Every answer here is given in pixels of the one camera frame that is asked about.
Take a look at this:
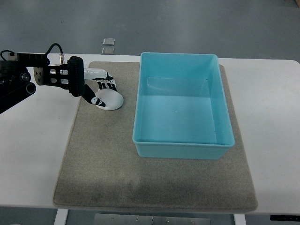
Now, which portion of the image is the metal base plate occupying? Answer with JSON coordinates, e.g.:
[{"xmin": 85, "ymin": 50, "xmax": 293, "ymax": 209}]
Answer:
[{"xmin": 93, "ymin": 213, "xmax": 211, "ymax": 225}]

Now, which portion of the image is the upper metal floor plate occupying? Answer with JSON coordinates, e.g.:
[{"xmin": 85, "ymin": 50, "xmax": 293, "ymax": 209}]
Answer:
[{"xmin": 103, "ymin": 38, "xmax": 115, "ymax": 46}]

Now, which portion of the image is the white bear toy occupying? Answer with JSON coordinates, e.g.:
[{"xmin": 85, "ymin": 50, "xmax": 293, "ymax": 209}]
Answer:
[{"xmin": 96, "ymin": 89, "xmax": 124, "ymax": 111}]

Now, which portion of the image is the white left table leg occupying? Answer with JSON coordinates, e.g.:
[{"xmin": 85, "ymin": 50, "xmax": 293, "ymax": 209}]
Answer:
[{"xmin": 54, "ymin": 209, "xmax": 69, "ymax": 225}]

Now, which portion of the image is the metal floor plate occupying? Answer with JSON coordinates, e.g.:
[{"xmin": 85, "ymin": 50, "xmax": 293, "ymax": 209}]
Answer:
[
  {"xmin": 102, "ymin": 47, "xmax": 114, "ymax": 55},
  {"xmin": 103, "ymin": 38, "xmax": 115, "ymax": 46}
]

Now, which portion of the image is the grey felt mat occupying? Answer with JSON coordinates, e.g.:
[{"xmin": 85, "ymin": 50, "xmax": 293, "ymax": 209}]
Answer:
[{"xmin": 53, "ymin": 62, "xmax": 258, "ymax": 213}]

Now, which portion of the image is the blue plastic box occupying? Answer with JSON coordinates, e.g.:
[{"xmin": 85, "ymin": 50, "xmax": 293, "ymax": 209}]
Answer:
[{"xmin": 133, "ymin": 52, "xmax": 235, "ymax": 160}]

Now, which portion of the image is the black table control panel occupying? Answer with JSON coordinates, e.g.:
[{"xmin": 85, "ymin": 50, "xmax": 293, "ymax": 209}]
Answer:
[{"xmin": 270, "ymin": 215, "xmax": 300, "ymax": 222}]

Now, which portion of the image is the black white robot left hand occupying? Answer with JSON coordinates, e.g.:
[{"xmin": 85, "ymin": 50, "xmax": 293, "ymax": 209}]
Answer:
[{"xmin": 82, "ymin": 68, "xmax": 117, "ymax": 108}]

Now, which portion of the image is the lower metal floor plate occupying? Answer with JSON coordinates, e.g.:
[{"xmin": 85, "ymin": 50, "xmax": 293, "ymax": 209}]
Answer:
[{"xmin": 102, "ymin": 47, "xmax": 114, "ymax": 55}]

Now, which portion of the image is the white right table leg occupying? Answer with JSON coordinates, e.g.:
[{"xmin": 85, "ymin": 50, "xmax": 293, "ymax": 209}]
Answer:
[{"xmin": 233, "ymin": 214, "xmax": 247, "ymax": 225}]

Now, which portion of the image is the white table leg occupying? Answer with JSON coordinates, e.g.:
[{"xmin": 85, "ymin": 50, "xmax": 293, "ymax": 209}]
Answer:
[
  {"xmin": 233, "ymin": 214, "xmax": 247, "ymax": 225},
  {"xmin": 54, "ymin": 209, "xmax": 69, "ymax": 225}
]

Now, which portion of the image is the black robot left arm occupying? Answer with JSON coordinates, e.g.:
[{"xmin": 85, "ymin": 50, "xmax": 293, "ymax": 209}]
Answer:
[{"xmin": 0, "ymin": 43, "xmax": 85, "ymax": 113}]

